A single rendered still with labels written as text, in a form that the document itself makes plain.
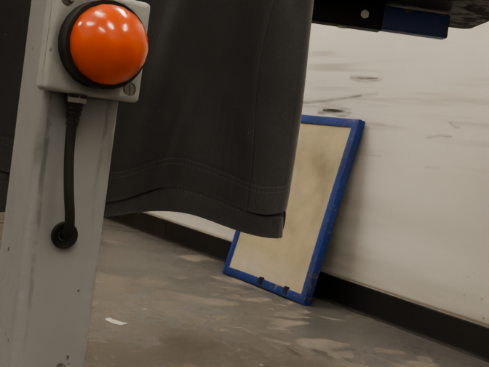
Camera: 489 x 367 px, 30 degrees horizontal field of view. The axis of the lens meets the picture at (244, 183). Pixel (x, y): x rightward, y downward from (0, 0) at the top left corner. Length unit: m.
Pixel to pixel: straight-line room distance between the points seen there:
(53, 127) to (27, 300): 0.09
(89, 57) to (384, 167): 3.11
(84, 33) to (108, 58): 0.02
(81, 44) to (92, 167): 0.07
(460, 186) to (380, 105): 0.55
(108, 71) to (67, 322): 0.13
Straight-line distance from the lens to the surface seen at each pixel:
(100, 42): 0.42
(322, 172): 3.67
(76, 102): 0.45
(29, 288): 0.46
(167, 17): 0.81
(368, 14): 1.95
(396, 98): 3.50
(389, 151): 3.49
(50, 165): 0.46
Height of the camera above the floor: 0.62
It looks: 3 degrees down
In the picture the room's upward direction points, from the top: 8 degrees clockwise
